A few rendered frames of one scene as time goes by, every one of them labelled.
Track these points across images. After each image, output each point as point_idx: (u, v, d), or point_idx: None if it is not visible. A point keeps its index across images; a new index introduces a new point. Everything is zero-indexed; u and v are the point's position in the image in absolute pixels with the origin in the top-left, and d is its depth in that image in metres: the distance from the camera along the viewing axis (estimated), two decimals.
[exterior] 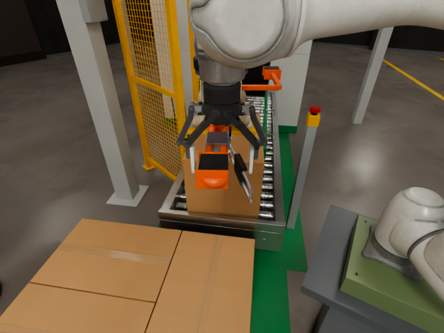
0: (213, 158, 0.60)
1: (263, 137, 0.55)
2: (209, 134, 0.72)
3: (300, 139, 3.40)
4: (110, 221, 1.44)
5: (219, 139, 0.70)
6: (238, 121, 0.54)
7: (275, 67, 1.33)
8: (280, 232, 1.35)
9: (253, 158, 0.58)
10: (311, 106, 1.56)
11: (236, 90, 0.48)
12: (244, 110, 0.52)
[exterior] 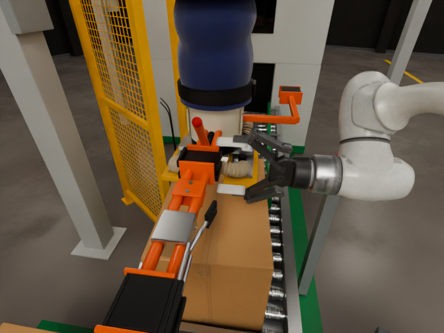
0: (141, 291, 0.33)
1: (260, 132, 0.56)
2: (164, 217, 0.45)
3: None
4: (42, 330, 0.97)
5: (175, 230, 0.42)
6: (273, 156, 0.58)
7: (295, 88, 1.02)
8: None
9: (234, 139, 0.57)
10: (337, 153, 1.09)
11: (304, 156, 0.59)
12: (285, 153, 0.57)
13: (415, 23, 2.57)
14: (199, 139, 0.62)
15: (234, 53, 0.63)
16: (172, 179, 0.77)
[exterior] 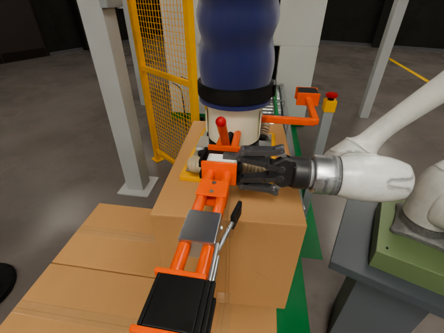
0: (174, 291, 0.33)
1: (249, 146, 0.58)
2: (191, 216, 0.45)
3: (307, 133, 3.39)
4: (127, 206, 1.44)
5: (202, 230, 0.42)
6: (269, 160, 0.58)
7: (312, 90, 1.01)
8: None
9: (224, 155, 0.60)
10: (328, 92, 1.56)
11: (304, 156, 0.59)
12: (282, 154, 0.57)
13: (398, 12, 3.04)
14: (221, 139, 0.61)
15: (258, 53, 0.62)
16: (190, 179, 0.76)
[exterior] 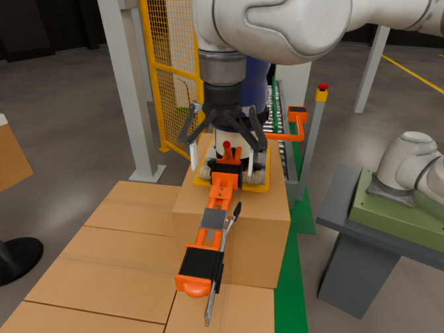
0: (199, 257, 0.53)
1: (263, 141, 0.54)
2: (206, 212, 0.65)
3: (304, 126, 3.60)
4: (144, 183, 1.64)
5: (214, 221, 0.63)
6: (238, 122, 0.53)
7: (302, 109, 1.22)
8: (294, 189, 1.56)
9: (252, 160, 0.58)
10: (320, 84, 1.76)
11: (234, 90, 0.48)
12: (244, 111, 0.52)
13: None
14: (226, 155, 0.82)
15: (254, 90, 0.83)
16: (201, 184, 0.97)
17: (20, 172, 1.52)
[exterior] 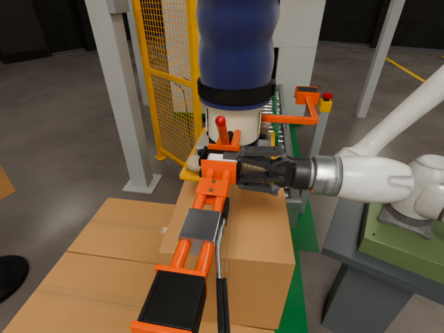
0: (174, 288, 0.33)
1: (249, 147, 0.58)
2: (190, 215, 0.45)
3: (306, 132, 3.48)
4: (135, 200, 1.53)
5: (202, 228, 0.43)
6: (269, 160, 0.58)
7: (312, 89, 1.02)
8: (296, 209, 1.44)
9: (224, 155, 0.60)
10: (323, 92, 1.65)
11: (304, 157, 0.59)
12: (282, 154, 0.57)
13: (394, 14, 3.13)
14: (220, 139, 0.62)
15: (257, 52, 0.63)
16: (190, 178, 0.77)
17: (0, 189, 1.40)
